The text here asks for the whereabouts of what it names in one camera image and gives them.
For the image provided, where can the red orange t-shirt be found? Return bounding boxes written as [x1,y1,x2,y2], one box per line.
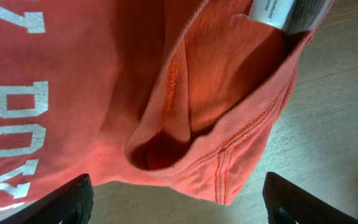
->
[0,0,331,213]

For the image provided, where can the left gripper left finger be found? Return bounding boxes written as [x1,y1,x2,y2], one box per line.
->
[0,174,94,224]

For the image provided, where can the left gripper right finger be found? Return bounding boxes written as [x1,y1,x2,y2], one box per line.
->
[263,172,358,224]

